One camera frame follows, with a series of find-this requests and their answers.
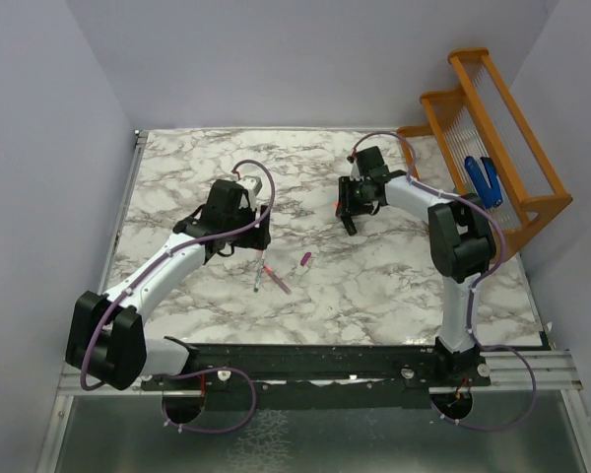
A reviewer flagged orange wooden rack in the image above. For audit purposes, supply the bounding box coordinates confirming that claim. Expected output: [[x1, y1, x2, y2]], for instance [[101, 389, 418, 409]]
[[397, 47, 572, 258]]

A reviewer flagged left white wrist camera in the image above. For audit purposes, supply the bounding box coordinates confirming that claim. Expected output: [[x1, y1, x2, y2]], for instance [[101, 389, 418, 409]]
[[238, 175, 262, 197]]

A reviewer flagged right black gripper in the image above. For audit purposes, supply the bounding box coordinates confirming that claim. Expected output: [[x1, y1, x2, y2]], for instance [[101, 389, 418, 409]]
[[337, 176, 374, 217]]

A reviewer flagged white multicolour pen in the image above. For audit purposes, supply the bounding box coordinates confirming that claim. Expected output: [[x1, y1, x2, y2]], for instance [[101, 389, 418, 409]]
[[253, 249, 266, 293]]

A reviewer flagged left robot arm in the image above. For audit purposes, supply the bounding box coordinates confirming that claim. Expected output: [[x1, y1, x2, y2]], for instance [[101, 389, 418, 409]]
[[65, 175, 271, 391]]

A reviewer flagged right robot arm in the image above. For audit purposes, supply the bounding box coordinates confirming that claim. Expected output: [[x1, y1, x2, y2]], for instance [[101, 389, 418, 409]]
[[335, 147, 497, 385]]

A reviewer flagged pink marker pen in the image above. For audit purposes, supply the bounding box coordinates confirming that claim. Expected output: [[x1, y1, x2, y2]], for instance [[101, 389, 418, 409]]
[[263, 265, 292, 295]]

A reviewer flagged purple pen cap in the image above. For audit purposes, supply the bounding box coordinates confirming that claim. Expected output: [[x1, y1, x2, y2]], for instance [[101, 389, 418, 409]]
[[299, 251, 312, 266]]

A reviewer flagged blue stapler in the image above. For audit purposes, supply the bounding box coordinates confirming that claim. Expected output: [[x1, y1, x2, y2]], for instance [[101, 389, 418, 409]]
[[464, 156, 503, 209]]

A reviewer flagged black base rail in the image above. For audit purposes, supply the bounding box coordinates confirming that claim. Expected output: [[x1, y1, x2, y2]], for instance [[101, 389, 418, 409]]
[[142, 344, 490, 410]]

